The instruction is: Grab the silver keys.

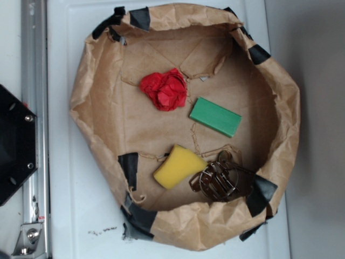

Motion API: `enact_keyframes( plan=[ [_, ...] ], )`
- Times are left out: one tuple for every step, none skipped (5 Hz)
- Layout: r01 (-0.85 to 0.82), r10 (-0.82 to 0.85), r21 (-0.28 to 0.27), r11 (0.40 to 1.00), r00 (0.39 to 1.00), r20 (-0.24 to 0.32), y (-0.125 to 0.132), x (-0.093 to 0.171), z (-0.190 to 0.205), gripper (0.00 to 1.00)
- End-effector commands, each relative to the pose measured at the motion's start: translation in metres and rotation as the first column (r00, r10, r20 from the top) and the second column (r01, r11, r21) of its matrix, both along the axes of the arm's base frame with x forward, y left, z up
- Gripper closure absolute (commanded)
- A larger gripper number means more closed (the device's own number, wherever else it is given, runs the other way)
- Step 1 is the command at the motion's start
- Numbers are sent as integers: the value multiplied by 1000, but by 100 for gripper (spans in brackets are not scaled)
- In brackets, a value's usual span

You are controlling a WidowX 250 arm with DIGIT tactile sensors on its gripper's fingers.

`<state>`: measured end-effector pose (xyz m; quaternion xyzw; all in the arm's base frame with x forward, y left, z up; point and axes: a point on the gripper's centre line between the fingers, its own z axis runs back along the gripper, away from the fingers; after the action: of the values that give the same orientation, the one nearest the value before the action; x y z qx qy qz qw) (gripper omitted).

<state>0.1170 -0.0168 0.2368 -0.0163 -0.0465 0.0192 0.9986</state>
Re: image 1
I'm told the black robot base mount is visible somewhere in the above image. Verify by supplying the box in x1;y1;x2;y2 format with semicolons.
1;86;37;206

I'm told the brown paper bag bin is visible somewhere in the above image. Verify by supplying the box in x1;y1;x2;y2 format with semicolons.
70;3;300;251

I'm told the aluminium extrusion rail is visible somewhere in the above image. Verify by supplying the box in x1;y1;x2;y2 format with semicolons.
21;1;52;258

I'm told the silver corner bracket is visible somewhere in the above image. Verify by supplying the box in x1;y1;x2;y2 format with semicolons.
11;223;45;258

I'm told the yellow sponge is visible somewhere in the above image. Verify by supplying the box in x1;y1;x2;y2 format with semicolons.
153;145;208;189

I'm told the crumpled red paper ball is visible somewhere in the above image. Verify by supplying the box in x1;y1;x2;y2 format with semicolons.
139;68;187;111

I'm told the green rectangular block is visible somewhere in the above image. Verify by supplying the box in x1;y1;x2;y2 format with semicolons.
189;97;242;138

